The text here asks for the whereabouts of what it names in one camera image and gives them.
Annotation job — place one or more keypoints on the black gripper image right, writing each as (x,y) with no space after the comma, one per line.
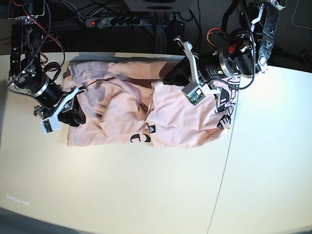
(210,67)

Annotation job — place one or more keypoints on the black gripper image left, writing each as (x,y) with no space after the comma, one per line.
(50,95)

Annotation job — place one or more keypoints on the pink T-shirt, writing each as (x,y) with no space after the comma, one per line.
(127,102)

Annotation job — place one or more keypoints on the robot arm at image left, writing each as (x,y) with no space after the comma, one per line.
(32,75)

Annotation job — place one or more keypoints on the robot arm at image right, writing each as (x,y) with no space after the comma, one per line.
(242,46)

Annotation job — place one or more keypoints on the metal table leg column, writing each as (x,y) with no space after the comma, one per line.
(161,39)

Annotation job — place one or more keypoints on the black power adapter box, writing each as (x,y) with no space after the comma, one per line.
(175,28)

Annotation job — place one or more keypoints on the black power strip red switch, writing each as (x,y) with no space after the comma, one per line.
(113,21)

